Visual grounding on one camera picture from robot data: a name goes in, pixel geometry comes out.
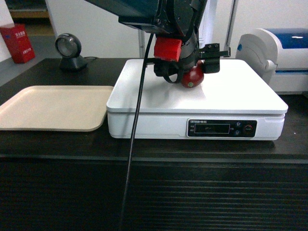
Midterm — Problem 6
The beige plastic tray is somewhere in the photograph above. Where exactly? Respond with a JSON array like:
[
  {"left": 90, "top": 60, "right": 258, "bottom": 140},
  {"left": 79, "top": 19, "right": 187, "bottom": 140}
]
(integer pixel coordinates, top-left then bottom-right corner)
[{"left": 0, "top": 86, "right": 113, "bottom": 132}]

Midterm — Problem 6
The red fire extinguisher box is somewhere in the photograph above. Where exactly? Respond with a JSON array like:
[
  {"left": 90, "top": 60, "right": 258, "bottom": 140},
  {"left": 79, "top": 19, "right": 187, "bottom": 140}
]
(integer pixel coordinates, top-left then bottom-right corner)
[{"left": 0, "top": 24, "right": 35, "bottom": 64}]

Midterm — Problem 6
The black checkout counter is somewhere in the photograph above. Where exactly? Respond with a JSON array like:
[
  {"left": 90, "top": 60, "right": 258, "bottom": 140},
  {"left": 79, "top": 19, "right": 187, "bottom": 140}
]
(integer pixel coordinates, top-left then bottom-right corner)
[{"left": 0, "top": 58, "right": 308, "bottom": 231}]

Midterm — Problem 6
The black cable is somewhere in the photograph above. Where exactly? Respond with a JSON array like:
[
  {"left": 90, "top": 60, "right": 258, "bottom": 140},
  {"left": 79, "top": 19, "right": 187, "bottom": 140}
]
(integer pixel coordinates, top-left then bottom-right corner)
[{"left": 118, "top": 33, "right": 154, "bottom": 231}]

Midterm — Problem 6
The white checkout scale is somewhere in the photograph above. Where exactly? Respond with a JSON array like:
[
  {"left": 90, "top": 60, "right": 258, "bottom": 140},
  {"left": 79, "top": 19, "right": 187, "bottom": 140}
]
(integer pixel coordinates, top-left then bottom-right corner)
[{"left": 107, "top": 59, "right": 288, "bottom": 141}]

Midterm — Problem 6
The dark red mango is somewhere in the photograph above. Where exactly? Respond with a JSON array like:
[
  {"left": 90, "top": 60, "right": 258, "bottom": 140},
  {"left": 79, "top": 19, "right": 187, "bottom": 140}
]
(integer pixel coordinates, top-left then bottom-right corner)
[{"left": 181, "top": 60, "right": 204, "bottom": 88}]

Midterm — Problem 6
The black barcode scanner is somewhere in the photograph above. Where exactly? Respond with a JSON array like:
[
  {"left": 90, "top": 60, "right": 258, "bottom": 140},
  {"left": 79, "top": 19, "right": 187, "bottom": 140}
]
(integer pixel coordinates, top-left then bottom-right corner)
[{"left": 55, "top": 33, "right": 87, "bottom": 72}]

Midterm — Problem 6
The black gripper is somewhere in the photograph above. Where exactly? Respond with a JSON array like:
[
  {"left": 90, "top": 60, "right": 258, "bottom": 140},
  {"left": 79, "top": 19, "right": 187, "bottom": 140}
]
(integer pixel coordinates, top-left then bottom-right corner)
[{"left": 153, "top": 34, "right": 231, "bottom": 84}]

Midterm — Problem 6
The white blue label printer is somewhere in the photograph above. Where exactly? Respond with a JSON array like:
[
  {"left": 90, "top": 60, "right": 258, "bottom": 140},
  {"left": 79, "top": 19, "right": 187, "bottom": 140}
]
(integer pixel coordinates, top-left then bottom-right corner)
[{"left": 235, "top": 28, "right": 308, "bottom": 94}]

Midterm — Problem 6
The red camera mount block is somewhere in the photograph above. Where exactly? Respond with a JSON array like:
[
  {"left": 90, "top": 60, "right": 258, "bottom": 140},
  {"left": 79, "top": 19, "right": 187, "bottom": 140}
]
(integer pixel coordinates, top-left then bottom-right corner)
[{"left": 154, "top": 37, "right": 182, "bottom": 62}]

